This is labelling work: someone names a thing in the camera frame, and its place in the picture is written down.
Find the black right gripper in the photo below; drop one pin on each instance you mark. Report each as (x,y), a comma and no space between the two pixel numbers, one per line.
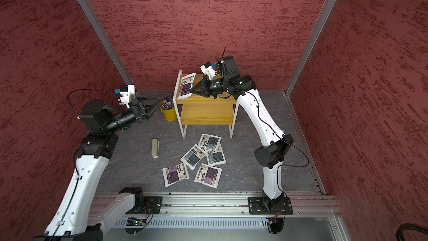
(206,83)

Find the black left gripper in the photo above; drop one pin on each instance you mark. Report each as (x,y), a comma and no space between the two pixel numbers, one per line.
(139,110)

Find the wooden shelf with white frame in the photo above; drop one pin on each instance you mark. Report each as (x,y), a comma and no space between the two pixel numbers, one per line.
(197,110)

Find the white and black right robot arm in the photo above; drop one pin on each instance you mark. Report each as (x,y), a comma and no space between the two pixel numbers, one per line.
(274,143)

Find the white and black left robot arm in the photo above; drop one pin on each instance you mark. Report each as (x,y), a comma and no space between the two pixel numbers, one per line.
(70,223)

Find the pens in cup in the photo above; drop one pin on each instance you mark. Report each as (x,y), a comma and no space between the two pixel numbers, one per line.
(167,104)

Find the yellow pen cup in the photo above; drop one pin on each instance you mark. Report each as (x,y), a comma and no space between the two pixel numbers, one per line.
(170,115)

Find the beige rectangular case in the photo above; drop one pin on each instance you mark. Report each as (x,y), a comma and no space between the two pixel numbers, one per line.
(155,148)

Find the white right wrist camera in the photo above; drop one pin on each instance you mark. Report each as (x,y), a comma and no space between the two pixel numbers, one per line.
(209,69)

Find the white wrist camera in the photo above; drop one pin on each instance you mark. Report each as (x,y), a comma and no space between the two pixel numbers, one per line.
(126,94)
(209,69)

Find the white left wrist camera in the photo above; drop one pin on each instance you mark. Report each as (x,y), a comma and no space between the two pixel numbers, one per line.
(126,94)

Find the left aluminium corner post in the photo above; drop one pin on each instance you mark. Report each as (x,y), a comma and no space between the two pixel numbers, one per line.
(103,37)

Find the aluminium corner post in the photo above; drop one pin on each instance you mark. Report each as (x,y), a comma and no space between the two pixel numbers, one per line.
(315,33)
(103,37)

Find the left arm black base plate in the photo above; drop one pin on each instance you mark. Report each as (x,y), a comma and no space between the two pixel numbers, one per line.
(150,205)

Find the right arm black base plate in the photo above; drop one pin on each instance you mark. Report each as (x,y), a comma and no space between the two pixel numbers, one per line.
(263,205)

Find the aluminium mounting rail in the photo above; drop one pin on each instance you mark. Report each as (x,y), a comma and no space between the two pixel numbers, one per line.
(208,204)

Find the right aluminium corner post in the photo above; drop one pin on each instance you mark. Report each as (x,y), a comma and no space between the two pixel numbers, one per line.
(315,33)

